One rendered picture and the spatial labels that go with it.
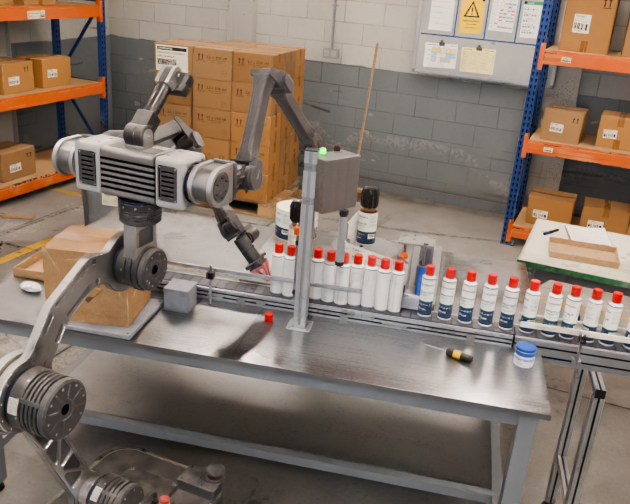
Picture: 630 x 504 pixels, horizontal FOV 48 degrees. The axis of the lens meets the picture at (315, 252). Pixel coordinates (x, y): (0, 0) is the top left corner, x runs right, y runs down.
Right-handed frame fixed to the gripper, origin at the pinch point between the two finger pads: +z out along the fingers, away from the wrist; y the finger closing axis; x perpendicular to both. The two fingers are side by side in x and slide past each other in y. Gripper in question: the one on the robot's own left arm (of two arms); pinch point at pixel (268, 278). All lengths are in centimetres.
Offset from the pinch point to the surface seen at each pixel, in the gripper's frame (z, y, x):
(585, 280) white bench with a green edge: 99, 94, -94
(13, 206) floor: -106, 270, 291
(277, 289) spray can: 5.2, -1.9, -1.6
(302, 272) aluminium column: 0.9, -15.4, -20.2
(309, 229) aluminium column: -11.5, -16.2, -32.0
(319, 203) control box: -17.6, -16.7, -40.6
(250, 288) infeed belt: -0.1, -0.1, 8.7
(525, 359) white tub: 66, -19, -73
